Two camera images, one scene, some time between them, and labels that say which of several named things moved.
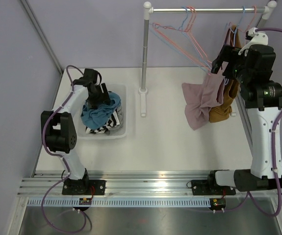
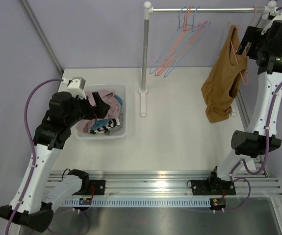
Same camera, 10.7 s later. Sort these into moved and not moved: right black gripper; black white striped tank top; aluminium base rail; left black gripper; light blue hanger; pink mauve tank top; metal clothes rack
Moved: right black gripper; left black gripper; pink mauve tank top; light blue hanger
Not moved: black white striped tank top; metal clothes rack; aluminium base rail
